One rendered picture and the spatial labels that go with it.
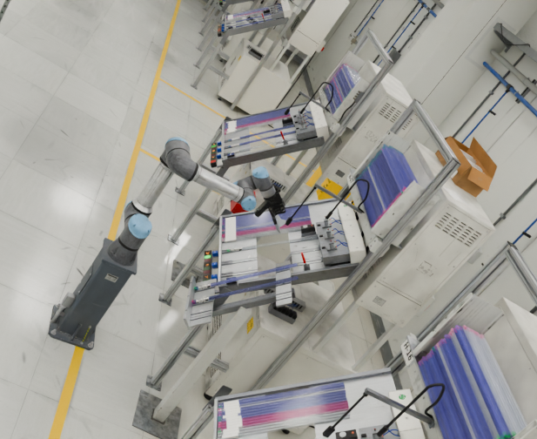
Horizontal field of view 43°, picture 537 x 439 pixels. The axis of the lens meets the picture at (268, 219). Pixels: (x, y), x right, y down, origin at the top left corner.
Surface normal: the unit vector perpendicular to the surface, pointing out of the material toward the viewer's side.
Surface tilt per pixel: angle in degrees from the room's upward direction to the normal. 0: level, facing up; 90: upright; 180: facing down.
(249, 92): 90
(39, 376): 0
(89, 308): 90
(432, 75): 90
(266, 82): 90
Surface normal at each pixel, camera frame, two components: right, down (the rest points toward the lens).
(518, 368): -0.83, -0.46
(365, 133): 0.04, 0.51
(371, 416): -0.18, -0.84
